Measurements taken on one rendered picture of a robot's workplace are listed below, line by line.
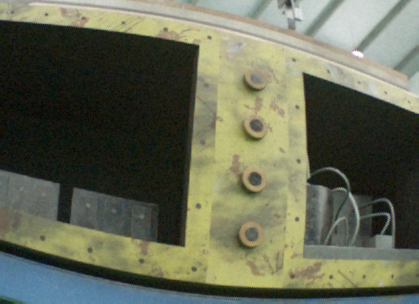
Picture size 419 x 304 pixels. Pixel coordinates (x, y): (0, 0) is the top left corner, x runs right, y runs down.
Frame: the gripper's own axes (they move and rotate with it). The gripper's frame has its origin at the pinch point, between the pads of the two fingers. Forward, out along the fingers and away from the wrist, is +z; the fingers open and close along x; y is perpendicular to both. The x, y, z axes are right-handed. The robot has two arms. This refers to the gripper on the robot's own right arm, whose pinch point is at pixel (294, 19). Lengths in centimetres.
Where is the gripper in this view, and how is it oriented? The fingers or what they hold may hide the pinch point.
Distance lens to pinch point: 172.2
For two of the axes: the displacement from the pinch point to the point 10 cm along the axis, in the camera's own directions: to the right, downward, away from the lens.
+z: -0.6, 9.1, -4.2
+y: 9.5, 1.8, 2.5
